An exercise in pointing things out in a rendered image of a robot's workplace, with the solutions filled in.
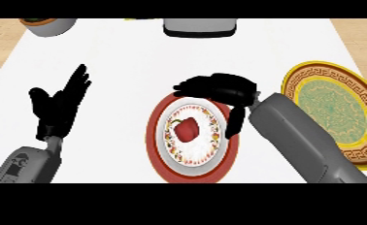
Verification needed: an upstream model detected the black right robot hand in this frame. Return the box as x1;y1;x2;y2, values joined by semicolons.
172;72;259;140

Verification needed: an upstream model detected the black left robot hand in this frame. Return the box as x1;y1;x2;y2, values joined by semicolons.
27;63;94;142

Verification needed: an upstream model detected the red bell pepper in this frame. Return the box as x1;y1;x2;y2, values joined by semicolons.
171;116;202;142

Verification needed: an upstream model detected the red-rimmed white floral plate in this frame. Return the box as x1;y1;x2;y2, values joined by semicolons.
145;92;242;184

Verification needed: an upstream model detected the yellow green patterned plate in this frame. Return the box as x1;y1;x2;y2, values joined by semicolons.
280;60;367;172

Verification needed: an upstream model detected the grey appliance with black base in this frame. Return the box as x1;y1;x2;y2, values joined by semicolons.
162;17;239;39

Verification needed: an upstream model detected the grey pot with brown rim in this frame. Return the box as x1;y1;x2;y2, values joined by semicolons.
20;17;77;38

